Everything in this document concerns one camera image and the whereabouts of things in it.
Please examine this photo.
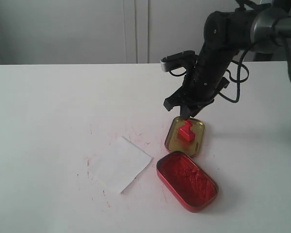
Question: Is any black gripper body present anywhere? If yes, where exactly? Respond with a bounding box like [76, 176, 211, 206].
[163, 50, 237, 111]

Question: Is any white cabinet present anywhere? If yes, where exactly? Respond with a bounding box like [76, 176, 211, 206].
[0, 0, 238, 65]

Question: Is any gold tin lid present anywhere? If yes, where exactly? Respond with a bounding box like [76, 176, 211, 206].
[164, 116, 205, 157]

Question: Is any red stamp block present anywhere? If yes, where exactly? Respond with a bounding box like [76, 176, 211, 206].
[178, 120, 195, 142]

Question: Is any white paper sheet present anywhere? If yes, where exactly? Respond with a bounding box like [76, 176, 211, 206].
[88, 137, 152, 194]

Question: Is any dark vertical post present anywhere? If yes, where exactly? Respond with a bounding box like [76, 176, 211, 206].
[253, 51, 274, 62]

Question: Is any red ink pad tin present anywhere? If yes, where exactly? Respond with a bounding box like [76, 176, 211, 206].
[156, 151, 219, 213]

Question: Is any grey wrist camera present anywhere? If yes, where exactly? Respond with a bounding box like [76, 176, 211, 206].
[161, 50, 197, 72]

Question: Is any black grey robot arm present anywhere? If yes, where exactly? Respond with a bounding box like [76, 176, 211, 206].
[161, 0, 291, 119]

